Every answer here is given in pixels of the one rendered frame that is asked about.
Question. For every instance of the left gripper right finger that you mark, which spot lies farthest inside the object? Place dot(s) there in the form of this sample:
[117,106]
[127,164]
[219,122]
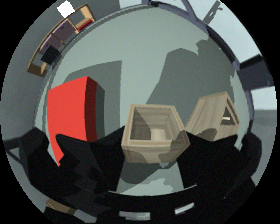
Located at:
[200,154]

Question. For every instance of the red flat board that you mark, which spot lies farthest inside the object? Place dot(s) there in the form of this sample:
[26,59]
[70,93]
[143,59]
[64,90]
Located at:
[71,111]

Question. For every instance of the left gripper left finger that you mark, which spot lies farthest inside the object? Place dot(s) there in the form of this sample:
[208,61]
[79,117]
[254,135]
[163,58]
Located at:
[106,155]

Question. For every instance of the black metal overhead frame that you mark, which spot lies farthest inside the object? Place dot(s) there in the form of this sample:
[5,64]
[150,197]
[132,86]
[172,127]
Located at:
[14,143]

